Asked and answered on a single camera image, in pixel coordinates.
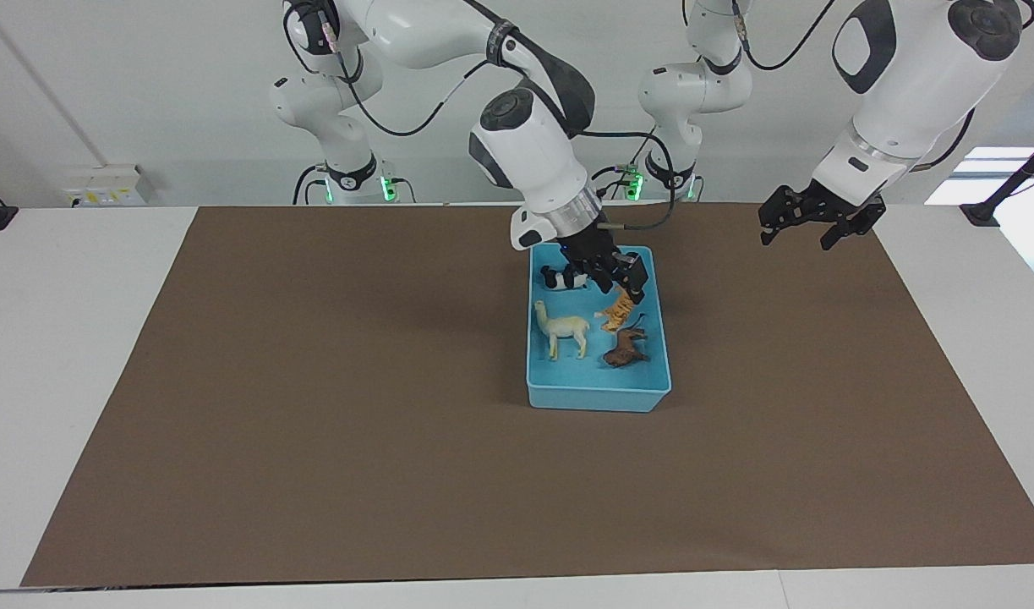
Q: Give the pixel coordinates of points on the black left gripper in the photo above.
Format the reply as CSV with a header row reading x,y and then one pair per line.
x,y
829,203

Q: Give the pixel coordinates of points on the light blue storage box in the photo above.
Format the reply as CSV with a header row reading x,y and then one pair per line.
x,y
593,393

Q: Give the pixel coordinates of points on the black camera stand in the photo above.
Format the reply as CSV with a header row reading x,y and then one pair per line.
x,y
1011,182

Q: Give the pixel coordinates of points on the black and white animal toy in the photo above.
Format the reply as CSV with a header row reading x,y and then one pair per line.
x,y
557,279

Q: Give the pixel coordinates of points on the brown table mat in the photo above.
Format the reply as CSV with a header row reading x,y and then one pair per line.
x,y
356,423

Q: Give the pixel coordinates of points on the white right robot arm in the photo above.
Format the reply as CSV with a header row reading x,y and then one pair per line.
x,y
533,161

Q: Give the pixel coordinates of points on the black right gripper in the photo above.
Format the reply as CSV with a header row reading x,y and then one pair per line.
x,y
588,254

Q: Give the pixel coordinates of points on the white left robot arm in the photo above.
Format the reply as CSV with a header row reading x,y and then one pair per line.
x,y
905,93

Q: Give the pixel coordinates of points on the orange striped tiger toy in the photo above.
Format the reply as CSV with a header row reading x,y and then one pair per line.
x,y
618,315

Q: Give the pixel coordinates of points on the brown lion toy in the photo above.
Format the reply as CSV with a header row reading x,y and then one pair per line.
x,y
625,347

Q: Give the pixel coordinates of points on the white wall socket box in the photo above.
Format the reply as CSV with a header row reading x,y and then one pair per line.
x,y
106,186

